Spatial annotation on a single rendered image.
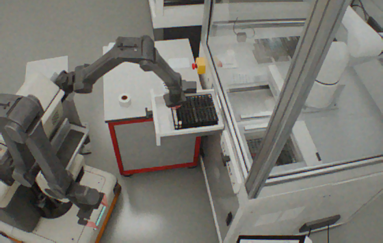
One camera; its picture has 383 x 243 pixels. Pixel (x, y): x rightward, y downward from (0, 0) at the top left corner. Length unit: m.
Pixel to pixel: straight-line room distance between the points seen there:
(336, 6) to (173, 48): 1.64
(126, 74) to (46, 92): 0.91
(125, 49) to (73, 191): 0.51
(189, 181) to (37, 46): 2.14
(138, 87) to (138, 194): 0.83
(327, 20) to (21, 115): 0.74
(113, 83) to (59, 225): 0.93
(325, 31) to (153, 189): 1.95
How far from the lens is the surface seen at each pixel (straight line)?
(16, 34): 4.00
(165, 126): 1.75
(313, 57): 0.83
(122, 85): 2.05
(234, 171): 1.54
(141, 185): 2.51
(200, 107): 1.75
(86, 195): 1.16
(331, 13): 0.75
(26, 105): 0.89
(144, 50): 1.13
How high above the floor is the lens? 2.26
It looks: 52 degrees down
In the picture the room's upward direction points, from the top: 6 degrees clockwise
